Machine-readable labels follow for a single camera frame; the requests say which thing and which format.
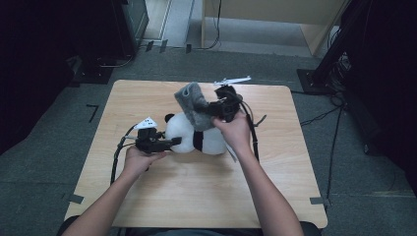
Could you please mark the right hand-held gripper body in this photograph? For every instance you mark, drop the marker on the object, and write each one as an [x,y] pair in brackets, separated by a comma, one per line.
[229,105]

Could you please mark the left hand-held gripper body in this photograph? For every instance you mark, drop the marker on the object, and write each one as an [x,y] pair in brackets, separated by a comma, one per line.
[147,141]

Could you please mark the panda plush toy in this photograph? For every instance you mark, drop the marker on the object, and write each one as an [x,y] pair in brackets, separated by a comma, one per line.
[178,134]

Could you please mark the grey sock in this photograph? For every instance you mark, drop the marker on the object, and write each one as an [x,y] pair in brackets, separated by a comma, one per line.
[193,98]

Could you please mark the person's left hand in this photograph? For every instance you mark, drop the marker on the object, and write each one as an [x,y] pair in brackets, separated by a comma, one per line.
[139,162]

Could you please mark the person's right hand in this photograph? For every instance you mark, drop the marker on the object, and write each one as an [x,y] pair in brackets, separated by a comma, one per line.
[237,134]

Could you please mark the dark floor tape strip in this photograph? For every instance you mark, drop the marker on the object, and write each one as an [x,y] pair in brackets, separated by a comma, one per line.
[149,46]

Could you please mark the black stand base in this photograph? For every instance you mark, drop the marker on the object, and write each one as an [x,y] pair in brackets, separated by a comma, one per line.
[93,73]

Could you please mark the grey tape strip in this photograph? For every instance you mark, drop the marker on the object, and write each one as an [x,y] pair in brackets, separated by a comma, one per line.
[76,198]
[318,200]

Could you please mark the light wooden cabinet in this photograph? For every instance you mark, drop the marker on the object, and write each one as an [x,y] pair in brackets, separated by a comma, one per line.
[262,8]

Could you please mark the black metal stand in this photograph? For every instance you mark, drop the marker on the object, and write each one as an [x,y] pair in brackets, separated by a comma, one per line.
[327,59]

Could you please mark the black cabinet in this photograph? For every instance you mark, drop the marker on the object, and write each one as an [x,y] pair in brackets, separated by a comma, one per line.
[131,26]

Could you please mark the dark curtain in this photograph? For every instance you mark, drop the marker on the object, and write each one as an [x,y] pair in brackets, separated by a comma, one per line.
[29,65]
[387,82]

